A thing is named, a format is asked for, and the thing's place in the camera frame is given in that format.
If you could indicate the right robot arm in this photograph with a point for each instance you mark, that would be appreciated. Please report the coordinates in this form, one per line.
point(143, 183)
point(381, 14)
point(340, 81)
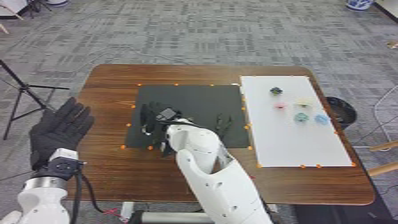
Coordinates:
point(219, 180)

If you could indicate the white sheet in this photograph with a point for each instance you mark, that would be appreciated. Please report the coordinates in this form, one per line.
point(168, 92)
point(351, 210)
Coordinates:
point(290, 143)

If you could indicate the dark mat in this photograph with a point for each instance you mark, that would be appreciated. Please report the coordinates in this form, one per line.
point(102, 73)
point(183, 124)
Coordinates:
point(201, 100)

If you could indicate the yellow flower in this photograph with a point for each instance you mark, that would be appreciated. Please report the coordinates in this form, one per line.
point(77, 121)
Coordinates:
point(304, 102)

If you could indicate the light blue flower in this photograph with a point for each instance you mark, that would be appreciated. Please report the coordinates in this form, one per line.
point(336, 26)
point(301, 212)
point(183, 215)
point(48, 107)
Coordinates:
point(320, 119)

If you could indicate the pale grey bar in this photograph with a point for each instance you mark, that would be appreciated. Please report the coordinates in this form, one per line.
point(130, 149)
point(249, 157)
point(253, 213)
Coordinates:
point(175, 218)

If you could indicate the pink flower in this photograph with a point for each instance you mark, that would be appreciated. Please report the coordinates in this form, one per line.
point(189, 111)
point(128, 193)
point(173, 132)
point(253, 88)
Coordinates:
point(279, 105)

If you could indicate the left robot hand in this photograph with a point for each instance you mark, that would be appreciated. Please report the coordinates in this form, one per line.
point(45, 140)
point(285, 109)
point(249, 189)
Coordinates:
point(57, 133)

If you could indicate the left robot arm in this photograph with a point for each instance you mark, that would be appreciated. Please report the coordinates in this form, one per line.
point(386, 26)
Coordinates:
point(41, 200)

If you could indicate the black round bin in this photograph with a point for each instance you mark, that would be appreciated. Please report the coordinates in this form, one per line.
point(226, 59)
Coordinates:
point(343, 111)

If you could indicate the green sprig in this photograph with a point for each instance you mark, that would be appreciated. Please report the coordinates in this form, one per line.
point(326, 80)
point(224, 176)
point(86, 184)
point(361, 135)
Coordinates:
point(224, 126)

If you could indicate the blue and white vase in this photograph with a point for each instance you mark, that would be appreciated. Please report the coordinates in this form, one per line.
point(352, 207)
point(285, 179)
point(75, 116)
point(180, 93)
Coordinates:
point(359, 4)

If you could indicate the wooden chair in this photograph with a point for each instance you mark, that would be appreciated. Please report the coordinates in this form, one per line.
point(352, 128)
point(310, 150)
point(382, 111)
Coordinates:
point(384, 168)

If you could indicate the dark blue flower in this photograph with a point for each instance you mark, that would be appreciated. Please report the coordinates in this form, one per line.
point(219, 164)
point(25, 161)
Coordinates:
point(276, 90)

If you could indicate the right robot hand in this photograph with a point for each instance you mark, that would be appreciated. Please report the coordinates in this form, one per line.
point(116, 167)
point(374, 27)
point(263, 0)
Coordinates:
point(152, 117)

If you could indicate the black tripod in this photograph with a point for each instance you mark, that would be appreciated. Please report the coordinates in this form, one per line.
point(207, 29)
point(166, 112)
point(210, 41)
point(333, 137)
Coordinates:
point(25, 95)

